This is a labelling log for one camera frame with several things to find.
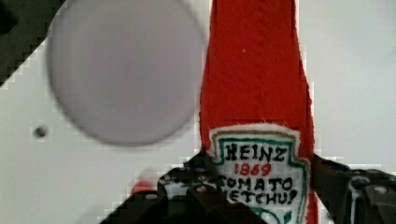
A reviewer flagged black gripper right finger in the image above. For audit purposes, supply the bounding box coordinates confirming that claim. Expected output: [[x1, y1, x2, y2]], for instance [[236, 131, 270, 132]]
[[312, 155, 396, 224]]

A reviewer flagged lilac round plate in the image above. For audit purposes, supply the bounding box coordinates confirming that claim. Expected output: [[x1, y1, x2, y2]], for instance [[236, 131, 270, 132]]
[[46, 0, 205, 146]]

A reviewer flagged light red plush strawberry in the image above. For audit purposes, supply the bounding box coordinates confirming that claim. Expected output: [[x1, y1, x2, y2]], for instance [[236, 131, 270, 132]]
[[131, 179, 156, 194]]

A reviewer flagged red plush ketchup bottle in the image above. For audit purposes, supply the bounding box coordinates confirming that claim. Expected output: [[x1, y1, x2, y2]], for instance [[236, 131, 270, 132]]
[[200, 0, 318, 224]]

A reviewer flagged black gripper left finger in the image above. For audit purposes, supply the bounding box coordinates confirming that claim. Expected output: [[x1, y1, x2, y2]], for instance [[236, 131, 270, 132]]
[[100, 152, 267, 224]]

